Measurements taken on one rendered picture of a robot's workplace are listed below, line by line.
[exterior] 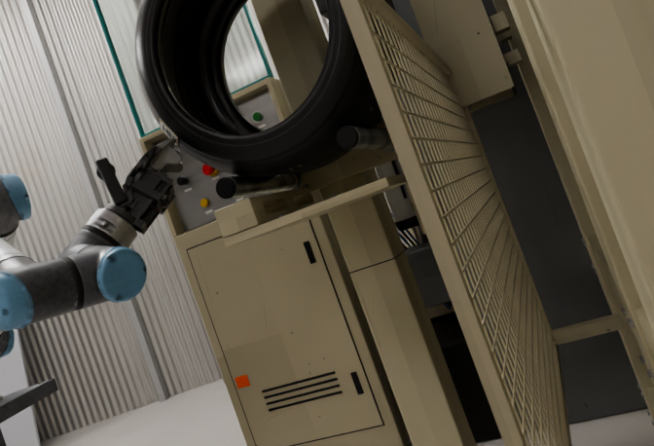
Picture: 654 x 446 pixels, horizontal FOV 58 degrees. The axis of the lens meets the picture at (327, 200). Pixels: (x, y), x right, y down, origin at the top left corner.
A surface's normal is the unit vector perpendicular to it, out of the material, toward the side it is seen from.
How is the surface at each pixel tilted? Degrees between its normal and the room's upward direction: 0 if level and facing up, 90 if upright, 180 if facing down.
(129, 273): 105
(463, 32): 90
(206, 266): 90
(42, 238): 90
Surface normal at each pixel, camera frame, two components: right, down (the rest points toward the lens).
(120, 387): -0.09, 0.00
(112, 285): 0.77, -0.03
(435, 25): -0.33, 0.08
